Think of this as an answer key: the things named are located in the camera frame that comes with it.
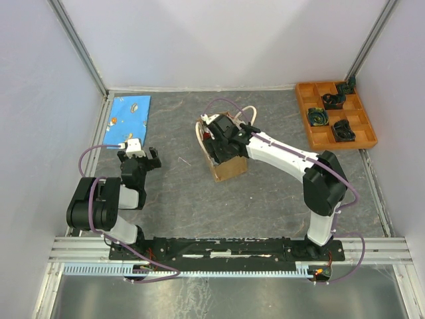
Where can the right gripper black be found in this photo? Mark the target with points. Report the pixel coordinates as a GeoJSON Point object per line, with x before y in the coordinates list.
{"type": "Point", "coordinates": [212, 144]}

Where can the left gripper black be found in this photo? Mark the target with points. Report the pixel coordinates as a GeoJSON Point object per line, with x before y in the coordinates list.
{"type": "Point", "coordinates": [153, 163]}

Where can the brown paper bag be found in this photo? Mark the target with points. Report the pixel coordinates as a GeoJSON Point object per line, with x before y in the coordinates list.
{"type": "Point", "coordinates": [235, 166]}

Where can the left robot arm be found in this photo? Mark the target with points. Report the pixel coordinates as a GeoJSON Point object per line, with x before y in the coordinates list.
{"type": "Point", "coordinates": [96, 207]}

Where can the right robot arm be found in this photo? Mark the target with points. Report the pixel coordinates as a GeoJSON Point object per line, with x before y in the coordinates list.
{"type": "Point", "coordinates": [323, 180]}

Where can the blue patterned cloth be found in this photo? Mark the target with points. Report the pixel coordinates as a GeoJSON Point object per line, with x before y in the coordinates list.
{"type": "Point", "coordinates": [128, 119]}

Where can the rolled green blue sock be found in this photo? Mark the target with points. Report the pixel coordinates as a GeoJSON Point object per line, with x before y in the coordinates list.
{"type": "Point", "coordinates": [317, 117]}

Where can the orange compartment tray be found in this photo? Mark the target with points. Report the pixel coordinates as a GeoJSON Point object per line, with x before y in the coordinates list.
{"type": "Point", "coordinates": [321, 137]}

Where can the rolled black sock upper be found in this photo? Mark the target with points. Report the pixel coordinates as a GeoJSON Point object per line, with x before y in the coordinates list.
{"type": "Point", "coordinates": [333, 101]}

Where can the rolled black sock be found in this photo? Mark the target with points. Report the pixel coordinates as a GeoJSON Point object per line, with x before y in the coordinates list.
{"type": "Point", "coordinates": [342, 131]}
{"type": "Point", "coordinates": [333, 101]}

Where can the rolled black sock lower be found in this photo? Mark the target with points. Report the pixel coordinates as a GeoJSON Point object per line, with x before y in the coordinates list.
{"type": "Point", "coordinates": [342, 131]}

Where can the rolled sock corner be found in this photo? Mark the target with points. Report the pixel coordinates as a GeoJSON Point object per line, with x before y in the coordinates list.
{"type": "Point", "coordinates": [347, 87]}

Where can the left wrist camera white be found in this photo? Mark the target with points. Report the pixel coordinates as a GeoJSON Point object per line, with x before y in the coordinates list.
{"type": "Point", "coordinates": [133, 148]}

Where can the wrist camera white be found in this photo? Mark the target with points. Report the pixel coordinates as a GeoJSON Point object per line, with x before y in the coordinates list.
{"type": "Point", "coordinates": [133, 148]}
{"type": "Point", "coordinates": [207, 123]}

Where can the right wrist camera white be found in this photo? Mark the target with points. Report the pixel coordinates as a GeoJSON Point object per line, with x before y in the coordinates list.
{"type": "Point", "coordinates": [207, 123]}

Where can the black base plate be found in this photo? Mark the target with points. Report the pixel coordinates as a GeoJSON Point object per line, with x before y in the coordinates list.
{"type": "Point", "coordinates": [225, 255]}

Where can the aluminium frame rail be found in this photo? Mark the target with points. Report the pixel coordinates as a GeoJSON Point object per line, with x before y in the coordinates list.
{"type": "Point", "coordinates": [378, 251]}

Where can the left corner aluminium post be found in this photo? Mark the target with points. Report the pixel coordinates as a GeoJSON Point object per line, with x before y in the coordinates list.
{"type": "Point", "coordinates": [64, 19]}

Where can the corner aluminium post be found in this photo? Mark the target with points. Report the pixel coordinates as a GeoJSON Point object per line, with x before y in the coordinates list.
{"type": "Point", "coordinates": [64, 19]}
{"type": "Point", "coordinates": [372, 37]}

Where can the right corner aluminium post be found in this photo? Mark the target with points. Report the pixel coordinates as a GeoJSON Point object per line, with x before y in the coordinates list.
{"type": "Point", "coordinates": [372, 37]}

